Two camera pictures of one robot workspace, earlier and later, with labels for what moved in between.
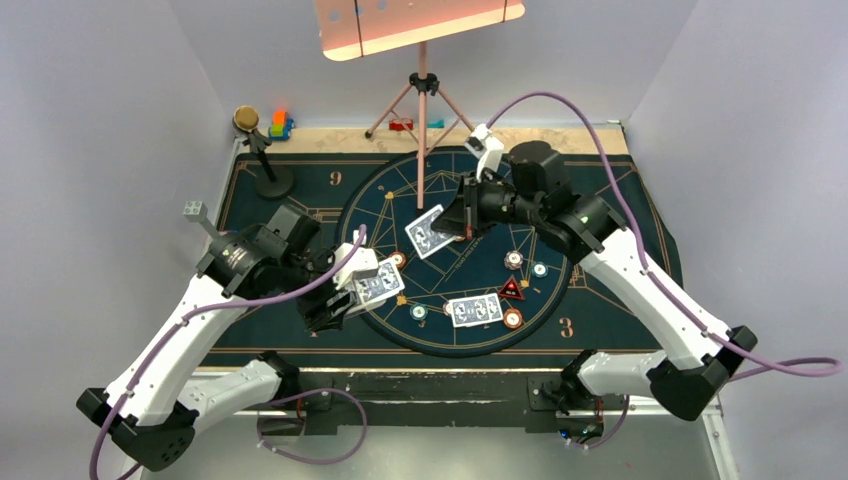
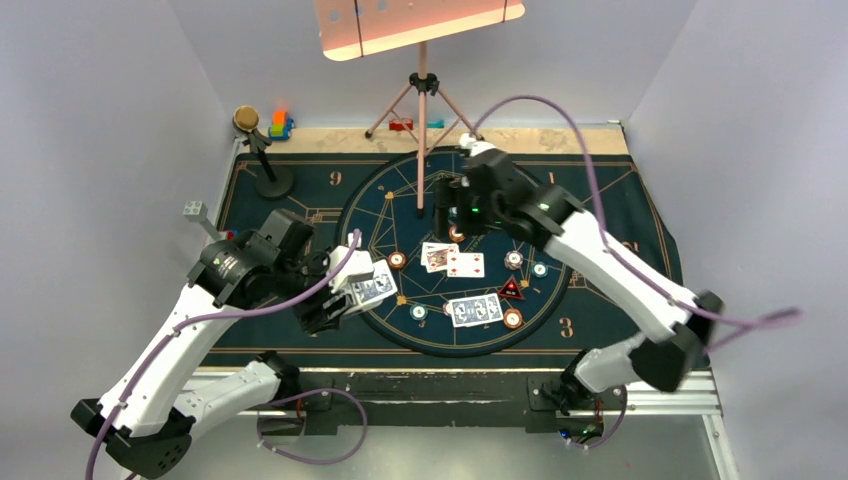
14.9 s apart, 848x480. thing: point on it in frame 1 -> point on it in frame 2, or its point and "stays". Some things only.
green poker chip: (539, 269) stays
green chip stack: (513, 318) stays
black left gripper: (318, 314) stays
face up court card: (424, 238) -> (435, 255)
